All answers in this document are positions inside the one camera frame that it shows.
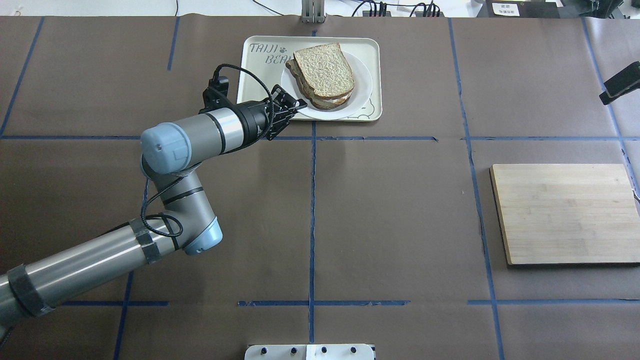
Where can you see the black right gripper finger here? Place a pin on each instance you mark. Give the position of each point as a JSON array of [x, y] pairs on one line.
[[625, 81]]

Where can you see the bread slice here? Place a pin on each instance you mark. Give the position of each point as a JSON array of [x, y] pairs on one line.
[[320, 102], [323, 53]]

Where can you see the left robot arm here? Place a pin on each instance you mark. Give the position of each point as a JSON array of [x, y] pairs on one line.
[[178, 217]]

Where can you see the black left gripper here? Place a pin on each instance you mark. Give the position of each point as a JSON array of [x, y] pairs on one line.
[[253, 119]]

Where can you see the aluminium frame post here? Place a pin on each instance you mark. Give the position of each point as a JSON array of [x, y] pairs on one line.
[[313, 11]]

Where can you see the white round plate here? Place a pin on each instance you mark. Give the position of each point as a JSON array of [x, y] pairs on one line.
[[358, 98]]

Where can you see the wooden cutting board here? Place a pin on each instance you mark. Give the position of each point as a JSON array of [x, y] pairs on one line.
[[566, 214]]

